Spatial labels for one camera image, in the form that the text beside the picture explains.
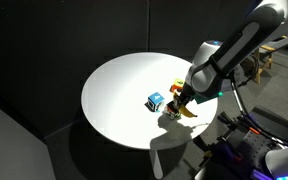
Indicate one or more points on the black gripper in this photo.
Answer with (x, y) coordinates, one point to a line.
(185, 91)

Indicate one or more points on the purple clamp with orange tip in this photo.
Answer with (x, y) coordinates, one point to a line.
(229, 153)
(250, 121)

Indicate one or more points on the orange dice with number six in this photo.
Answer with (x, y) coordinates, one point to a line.
(175, 87)

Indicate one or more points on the white table pedestal base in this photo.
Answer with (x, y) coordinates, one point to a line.
(155, 165)

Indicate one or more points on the blue dice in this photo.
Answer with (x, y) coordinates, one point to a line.
(156, 101)

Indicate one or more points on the wooden chair with grey seat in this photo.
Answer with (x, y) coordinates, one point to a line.
(258, 71)

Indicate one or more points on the yellow banana plush toy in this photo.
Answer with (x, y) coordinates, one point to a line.
(187, 112)

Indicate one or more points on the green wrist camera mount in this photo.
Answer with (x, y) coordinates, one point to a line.
(207, 97)

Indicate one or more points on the black clamp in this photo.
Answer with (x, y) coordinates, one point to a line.
(230, 123)

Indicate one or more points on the grey Franka robot arm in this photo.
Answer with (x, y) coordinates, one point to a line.
(234, 46)

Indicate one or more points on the grey robot base with light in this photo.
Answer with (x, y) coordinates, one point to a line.
(285, 163)

